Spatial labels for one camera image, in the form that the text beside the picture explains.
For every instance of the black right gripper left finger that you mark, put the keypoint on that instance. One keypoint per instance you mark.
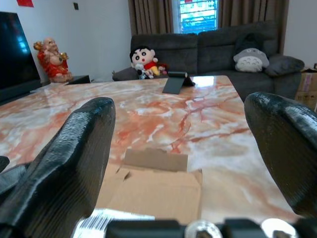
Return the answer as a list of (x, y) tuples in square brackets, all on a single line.
[(62, 173)]

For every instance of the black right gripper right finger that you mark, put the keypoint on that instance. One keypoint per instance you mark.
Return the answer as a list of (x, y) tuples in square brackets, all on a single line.
[(284, 148)]

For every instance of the brown cardboard box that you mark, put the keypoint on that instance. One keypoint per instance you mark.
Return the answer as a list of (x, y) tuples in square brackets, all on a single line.
[(153, 188)]

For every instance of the white barcode label packaging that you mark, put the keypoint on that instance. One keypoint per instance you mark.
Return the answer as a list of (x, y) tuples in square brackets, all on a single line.
[(94, 223)]

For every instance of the brown cardboard carton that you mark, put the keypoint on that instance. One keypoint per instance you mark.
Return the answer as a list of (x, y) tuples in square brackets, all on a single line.
[(308, 86)]

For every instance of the dark grey cushion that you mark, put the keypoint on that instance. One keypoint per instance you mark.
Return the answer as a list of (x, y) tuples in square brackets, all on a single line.
[(284, 64)]

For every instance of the grey Totoro plush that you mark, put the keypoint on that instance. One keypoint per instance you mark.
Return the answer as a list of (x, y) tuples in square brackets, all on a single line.
[(250, 60)]

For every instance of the black statue base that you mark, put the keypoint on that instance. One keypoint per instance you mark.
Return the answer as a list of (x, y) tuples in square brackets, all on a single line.
[(79, 79)]

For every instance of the red laughing Buddha statue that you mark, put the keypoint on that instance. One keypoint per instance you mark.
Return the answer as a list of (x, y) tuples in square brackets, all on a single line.
[(53, 60)]

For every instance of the dark grey fabric sofa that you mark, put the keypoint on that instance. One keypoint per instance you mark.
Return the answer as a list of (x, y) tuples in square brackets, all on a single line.
[(213, 49)]

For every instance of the black phone stand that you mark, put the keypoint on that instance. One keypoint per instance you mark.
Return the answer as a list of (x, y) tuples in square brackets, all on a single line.
[(174, 83)]

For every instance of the small white plush toy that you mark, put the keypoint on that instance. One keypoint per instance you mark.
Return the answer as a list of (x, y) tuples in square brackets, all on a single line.
[(141, 70)]

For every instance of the black flat screen television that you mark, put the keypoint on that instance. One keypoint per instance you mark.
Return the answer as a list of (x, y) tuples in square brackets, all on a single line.
[(15, 52)]

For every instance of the brown curtain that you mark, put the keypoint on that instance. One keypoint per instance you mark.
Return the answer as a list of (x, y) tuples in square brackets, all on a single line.
[(149, 16), (252, 11)]

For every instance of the Shin-chan plush doll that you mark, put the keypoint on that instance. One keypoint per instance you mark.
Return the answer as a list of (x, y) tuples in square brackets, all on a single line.
[(143, 55)]

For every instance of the small red plush toy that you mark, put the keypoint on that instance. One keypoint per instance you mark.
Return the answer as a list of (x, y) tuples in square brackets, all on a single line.
[(163, 68)]

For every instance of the window with grille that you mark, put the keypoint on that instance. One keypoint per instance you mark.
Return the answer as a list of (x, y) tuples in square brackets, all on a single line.
[(196, 15)]

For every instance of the black wall switch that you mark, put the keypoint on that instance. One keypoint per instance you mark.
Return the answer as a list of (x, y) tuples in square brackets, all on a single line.
[(76, 6)]

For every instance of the red paper wall decoration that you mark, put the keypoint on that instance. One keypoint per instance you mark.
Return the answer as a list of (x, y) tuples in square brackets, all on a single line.
[(24, 3)]

